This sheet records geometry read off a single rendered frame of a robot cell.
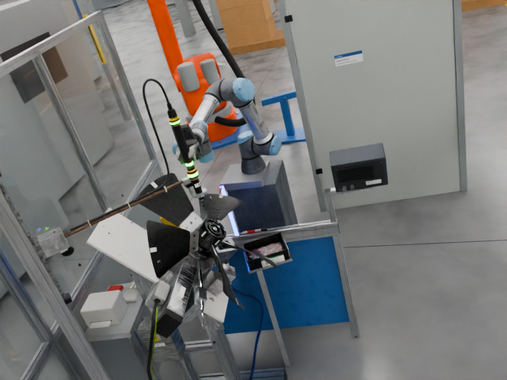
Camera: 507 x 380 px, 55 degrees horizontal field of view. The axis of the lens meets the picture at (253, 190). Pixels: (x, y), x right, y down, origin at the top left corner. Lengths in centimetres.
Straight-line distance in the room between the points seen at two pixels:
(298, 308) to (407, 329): 67
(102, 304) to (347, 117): 236
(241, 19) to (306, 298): 780
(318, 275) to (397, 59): 175
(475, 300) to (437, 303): 22
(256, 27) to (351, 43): 645
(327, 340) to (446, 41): 221
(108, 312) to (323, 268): 118
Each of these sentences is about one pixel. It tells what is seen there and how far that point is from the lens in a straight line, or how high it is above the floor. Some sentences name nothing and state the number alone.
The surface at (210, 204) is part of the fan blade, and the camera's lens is 239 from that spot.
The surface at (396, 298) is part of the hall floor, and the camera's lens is 340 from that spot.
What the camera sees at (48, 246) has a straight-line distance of 205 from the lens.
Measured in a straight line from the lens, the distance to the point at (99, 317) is 246.
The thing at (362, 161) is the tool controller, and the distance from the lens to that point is 239.
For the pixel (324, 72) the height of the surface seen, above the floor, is 121.
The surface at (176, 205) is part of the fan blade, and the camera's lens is 220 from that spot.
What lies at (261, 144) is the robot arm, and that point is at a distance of 274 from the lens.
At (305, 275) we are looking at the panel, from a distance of 287.
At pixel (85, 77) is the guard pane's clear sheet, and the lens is 302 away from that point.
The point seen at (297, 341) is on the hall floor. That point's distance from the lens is 324.
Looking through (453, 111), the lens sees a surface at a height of 71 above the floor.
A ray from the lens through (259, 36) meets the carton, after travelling 1012.
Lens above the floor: 235
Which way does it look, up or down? 29 degrees down
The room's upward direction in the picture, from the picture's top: 16 degrees counter-clockwise
